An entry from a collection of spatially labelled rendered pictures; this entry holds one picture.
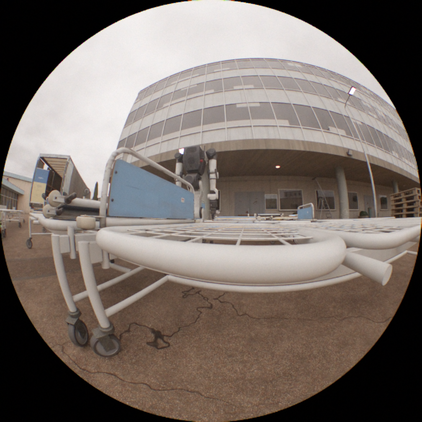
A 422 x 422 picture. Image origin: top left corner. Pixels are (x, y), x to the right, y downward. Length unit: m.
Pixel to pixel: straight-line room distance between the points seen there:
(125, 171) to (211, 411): 0.81
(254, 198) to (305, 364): 8.10
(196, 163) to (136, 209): 1.11
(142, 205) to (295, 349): 0.86
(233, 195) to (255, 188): 1.46
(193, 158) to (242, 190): 7.03
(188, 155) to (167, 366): 1.68
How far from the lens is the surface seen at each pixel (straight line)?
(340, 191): 8.24
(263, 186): 8.49
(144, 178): 0.56
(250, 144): 5.65
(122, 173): 0.48
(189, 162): 1.54
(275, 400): 0.56
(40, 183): 10.15
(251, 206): 8.19
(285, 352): 0.66
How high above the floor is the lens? 0.53
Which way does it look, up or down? 4 degrees up
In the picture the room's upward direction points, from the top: 1 degrees clockwise
